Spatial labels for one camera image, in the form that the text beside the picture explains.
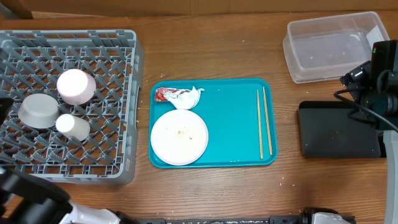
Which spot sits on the cream paper cup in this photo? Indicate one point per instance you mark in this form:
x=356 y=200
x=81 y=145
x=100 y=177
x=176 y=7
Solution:
x=72 y=126

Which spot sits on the grey shallow bowl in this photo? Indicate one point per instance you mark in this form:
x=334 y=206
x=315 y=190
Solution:
x=39 y=111

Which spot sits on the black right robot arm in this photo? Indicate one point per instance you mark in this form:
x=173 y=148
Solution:
x=371 y=89

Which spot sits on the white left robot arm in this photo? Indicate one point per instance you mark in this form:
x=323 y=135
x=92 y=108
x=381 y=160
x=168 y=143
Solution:
x=44 y=202

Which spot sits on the grey dishwasher rack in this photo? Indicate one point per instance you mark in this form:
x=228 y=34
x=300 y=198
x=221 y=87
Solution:
x=31 y=62

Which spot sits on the crumpled white napkin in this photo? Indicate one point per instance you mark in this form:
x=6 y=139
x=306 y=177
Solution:
x=184 y=99

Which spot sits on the large white plate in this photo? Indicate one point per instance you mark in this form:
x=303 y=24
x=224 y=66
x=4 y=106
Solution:
x=179 y=137

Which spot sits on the teal plastic tray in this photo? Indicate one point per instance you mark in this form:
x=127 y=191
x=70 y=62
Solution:
x=229 y=110

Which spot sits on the red snack wrapper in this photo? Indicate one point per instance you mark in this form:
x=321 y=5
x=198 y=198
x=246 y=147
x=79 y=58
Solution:
x=163 y=94

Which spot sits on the left wooden chopstick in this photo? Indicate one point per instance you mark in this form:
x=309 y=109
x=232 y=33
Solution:
x=259 y=125

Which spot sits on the wooden chopstick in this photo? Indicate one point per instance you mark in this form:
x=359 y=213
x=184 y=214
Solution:
x=259 y=125
x=267 y=122

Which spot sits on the right wooden chopstick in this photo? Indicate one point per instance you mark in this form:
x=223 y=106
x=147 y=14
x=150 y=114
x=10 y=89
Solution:
x=267 y=122

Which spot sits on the black plastic tray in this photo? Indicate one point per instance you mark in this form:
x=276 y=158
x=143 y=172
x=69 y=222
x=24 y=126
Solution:
x=332 y=130

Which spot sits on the clear plastic bin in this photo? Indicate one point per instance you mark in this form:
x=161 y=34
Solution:
x=325 y=48

